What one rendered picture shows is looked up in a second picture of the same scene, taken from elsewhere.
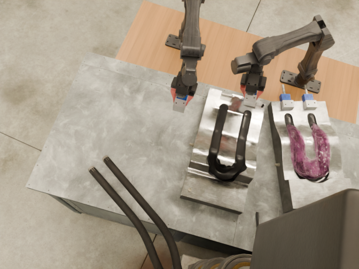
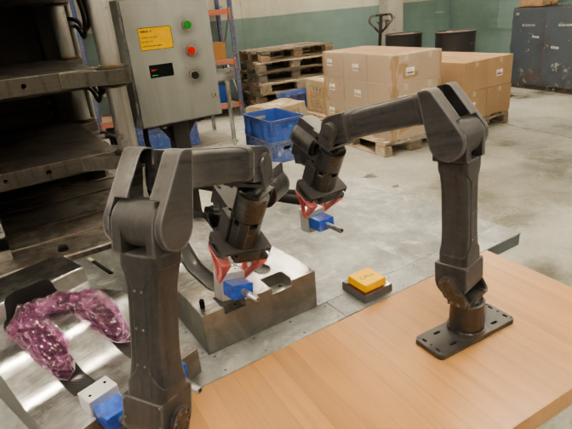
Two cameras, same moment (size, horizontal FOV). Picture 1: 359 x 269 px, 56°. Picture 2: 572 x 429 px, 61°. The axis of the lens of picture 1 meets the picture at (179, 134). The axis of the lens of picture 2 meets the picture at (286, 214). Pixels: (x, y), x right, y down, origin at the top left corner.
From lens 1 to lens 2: 1.80 m
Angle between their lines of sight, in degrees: 85
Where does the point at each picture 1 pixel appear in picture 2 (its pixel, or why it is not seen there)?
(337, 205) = not seen: outside the picture
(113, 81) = (437, 237)
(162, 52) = not seen: hidden behind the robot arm
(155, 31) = (536, 308)
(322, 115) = (53, 410)
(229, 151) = (196, 234)
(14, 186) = not seen: hidden behind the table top
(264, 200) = (107, 285)
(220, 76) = (342, 344)
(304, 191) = (47, 271)
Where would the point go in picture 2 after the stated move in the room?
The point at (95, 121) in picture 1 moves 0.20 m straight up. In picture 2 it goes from (384, 213) to (383, 150)
